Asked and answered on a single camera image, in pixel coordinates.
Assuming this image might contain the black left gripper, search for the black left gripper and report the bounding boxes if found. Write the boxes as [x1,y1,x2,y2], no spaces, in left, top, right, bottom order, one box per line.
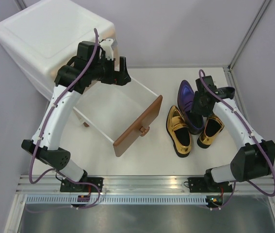
[89,55,131,86]

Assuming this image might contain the purple metallic loafer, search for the purple metallic loafer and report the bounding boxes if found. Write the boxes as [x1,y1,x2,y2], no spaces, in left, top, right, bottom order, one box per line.
[177,80,204,135]
[215,86,235,100]

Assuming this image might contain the brown-front pulled-out drawer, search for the brown-front pulled-out drawer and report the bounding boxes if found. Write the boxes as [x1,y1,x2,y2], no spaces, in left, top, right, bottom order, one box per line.
[73,78,163,157]

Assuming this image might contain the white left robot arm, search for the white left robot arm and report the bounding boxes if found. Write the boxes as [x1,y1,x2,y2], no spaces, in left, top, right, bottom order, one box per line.
[21,38,131,192]

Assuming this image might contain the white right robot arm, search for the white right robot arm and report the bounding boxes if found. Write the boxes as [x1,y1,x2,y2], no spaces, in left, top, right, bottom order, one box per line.
[192,70,275,196]

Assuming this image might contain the white plastic shoe cabinet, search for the white plastic shoe cabinet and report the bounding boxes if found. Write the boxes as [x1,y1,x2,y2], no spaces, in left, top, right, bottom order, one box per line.
[0,0,116,100]

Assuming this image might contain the gold metallic loafer right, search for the gold metallic loafer right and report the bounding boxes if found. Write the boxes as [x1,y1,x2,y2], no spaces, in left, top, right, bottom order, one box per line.
[197,114,225,149]

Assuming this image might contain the gold metallic loafer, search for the gold metallic loafer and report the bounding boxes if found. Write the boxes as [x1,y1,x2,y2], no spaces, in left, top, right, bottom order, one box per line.
[197,114,225,149]
[166,105,192,158]

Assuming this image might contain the gold metallic loafer left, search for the gold metallic loafer left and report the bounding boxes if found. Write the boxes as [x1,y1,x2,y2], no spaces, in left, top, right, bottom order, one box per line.
[166,105,192,158]

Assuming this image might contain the beige upper drawer front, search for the beige upper drawer front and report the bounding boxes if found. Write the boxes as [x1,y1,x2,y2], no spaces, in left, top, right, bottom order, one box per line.
[44,20,119,80]

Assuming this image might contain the brown lower drawer knob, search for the brown lower drawer knob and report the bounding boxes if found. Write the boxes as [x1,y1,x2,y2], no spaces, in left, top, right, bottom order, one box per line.
[139,126,150,137]

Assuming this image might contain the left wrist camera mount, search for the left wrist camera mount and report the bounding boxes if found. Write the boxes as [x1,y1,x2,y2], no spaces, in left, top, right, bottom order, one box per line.
[100,38,117,60]

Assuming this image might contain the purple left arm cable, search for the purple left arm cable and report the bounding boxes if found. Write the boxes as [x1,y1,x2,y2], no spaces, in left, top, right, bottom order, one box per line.
[28,28,101,185]

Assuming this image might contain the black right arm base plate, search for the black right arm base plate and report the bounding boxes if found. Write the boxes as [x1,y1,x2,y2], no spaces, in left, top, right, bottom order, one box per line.
[188,177,233,194]

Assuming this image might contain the aluminium mounting rail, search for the aluminium mounting rail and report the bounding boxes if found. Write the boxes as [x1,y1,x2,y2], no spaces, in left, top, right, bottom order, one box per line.
[16,175,275,194]

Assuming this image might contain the aluminium corner frame post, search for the aluminium corner frame post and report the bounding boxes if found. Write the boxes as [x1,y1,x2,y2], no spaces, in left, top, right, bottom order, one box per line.
[227,0,273,72]

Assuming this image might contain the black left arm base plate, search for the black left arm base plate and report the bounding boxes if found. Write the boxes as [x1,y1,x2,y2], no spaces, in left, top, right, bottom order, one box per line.
[60,177,104,193]

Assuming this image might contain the aluminium left frame post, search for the aluminium left frame post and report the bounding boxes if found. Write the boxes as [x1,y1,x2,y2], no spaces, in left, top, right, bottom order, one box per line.
[14,0,27,11]

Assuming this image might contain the white slotted cable duct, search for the white slotted cable duct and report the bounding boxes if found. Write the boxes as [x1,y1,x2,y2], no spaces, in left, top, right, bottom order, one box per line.
[26,194,208,205]

